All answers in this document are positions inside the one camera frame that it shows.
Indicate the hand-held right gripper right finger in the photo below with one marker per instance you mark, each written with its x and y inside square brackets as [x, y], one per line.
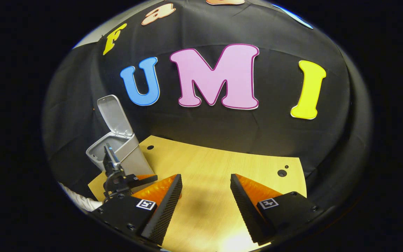
[248, 210]

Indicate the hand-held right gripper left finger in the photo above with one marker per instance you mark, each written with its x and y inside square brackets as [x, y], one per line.
[163, 213]

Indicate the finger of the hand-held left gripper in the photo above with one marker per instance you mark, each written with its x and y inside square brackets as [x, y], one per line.
[140, 180]

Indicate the grey desktop garbage bin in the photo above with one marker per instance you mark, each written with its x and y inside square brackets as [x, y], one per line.
[135, 161]

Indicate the wooden desktop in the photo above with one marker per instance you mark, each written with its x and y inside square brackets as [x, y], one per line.
[205, 168]

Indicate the black backdrop cloth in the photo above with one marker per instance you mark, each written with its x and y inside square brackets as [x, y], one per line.
[275, 133]

